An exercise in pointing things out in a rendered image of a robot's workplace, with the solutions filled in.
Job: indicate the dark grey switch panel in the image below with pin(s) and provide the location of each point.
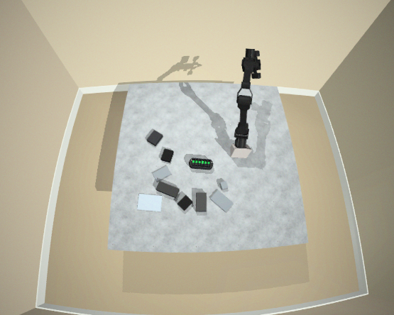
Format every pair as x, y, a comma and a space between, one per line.
198, 163

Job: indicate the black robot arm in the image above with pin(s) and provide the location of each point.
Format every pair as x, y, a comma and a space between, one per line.
243, 101

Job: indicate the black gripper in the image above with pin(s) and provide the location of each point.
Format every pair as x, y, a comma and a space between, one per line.
256, 75

